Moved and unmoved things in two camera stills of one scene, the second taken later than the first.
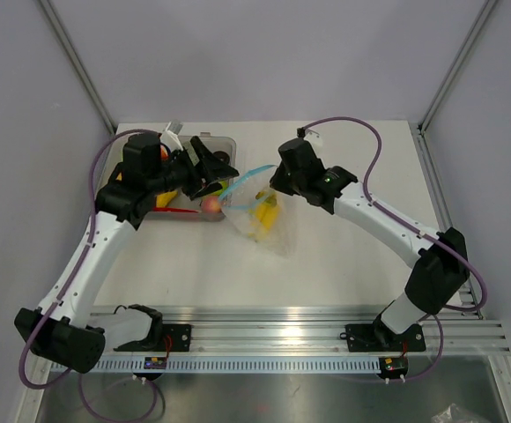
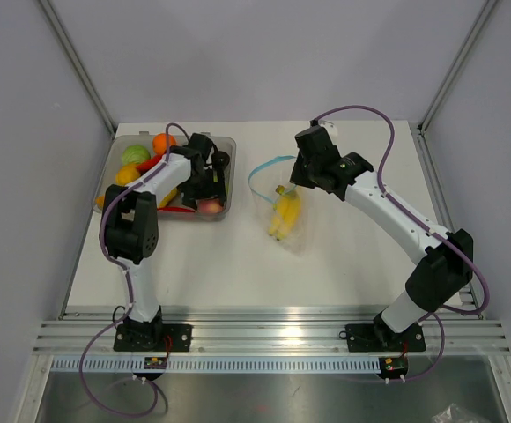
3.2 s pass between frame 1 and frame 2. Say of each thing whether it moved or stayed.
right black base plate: stayed
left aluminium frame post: stayed
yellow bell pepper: stayed
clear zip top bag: moved
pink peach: stayed
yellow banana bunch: moved
